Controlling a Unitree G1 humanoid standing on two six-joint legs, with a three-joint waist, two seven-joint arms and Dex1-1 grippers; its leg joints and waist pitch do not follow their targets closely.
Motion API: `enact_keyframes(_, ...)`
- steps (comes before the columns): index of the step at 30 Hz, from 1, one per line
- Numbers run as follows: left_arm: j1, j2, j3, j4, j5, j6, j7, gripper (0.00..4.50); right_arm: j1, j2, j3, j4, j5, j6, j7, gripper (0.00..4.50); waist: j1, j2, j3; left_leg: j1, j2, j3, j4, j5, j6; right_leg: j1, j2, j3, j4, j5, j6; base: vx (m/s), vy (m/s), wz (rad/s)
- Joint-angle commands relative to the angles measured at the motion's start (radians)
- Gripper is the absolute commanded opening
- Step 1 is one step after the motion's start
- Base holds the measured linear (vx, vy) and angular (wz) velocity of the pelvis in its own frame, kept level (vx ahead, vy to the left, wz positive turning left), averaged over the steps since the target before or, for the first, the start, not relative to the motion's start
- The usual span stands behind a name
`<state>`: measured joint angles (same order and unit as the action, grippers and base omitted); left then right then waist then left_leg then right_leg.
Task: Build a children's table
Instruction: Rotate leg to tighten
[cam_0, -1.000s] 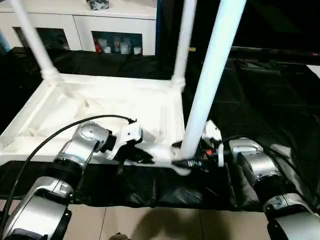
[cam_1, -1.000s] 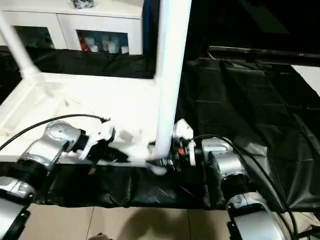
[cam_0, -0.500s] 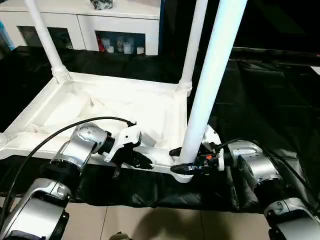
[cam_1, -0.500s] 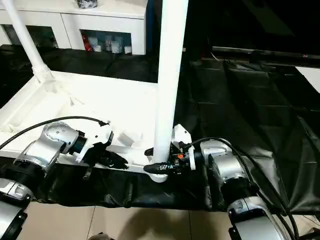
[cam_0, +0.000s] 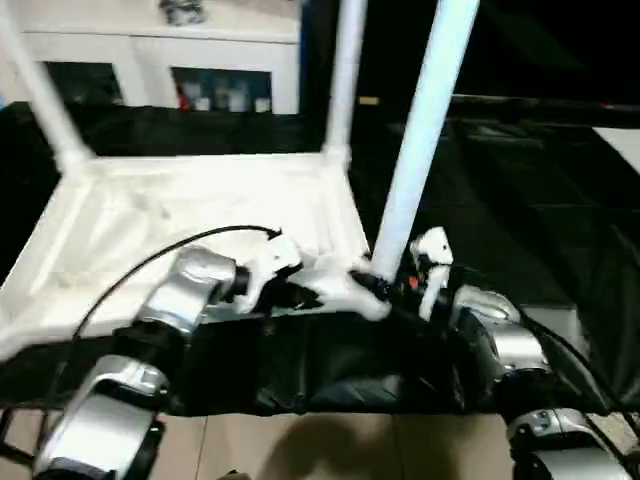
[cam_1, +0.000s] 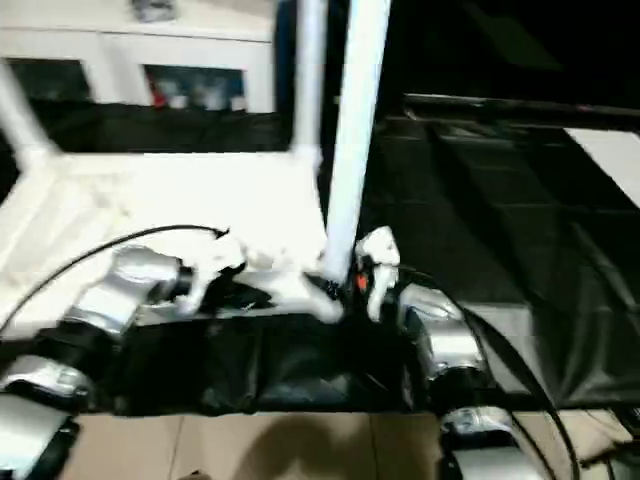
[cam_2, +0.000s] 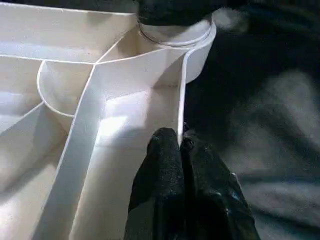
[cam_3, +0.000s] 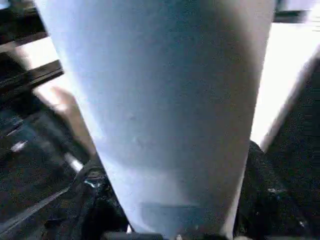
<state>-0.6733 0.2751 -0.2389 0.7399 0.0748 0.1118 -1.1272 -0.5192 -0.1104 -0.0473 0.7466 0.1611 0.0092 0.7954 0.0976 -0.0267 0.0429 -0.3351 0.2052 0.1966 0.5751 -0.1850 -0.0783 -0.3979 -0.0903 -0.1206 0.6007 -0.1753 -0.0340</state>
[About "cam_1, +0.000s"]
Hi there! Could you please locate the white plastic table top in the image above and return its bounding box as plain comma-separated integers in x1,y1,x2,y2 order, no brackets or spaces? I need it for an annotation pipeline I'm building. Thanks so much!
0,149,347,342

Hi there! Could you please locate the white plastic table leg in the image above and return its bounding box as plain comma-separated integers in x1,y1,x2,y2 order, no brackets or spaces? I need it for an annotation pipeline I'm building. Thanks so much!
322,0,393,282
0,58,65,170
289,0,327,162

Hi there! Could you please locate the black glossy mat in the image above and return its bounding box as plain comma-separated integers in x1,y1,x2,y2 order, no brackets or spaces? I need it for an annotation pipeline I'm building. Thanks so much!
0,102,640,416

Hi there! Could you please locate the long black bar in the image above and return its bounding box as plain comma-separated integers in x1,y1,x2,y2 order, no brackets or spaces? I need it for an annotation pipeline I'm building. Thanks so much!
402,92,640,115

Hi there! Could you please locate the white sideboard with glass doors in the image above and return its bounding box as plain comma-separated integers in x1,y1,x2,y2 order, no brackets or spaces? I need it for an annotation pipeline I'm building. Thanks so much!
0,0,277,115

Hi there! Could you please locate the flat white board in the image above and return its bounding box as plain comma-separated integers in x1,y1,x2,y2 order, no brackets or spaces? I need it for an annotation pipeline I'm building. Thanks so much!
563,127,640,210

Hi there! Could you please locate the dark patterned ornament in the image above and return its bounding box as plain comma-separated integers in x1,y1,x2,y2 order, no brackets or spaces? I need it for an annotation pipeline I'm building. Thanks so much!
130,0,180,23

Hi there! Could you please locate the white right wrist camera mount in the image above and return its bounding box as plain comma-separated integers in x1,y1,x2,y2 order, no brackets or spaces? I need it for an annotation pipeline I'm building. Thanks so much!
354,226,402,322

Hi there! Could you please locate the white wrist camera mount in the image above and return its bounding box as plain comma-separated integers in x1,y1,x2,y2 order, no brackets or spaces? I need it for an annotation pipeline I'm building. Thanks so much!
354,226,402,322
178,231,250,317

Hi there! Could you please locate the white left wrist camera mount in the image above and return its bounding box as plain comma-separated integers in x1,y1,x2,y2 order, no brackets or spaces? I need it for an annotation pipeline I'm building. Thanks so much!
178,231,250,317

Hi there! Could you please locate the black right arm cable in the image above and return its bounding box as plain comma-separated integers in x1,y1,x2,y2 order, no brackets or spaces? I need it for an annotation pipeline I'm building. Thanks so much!
399,268,582,480

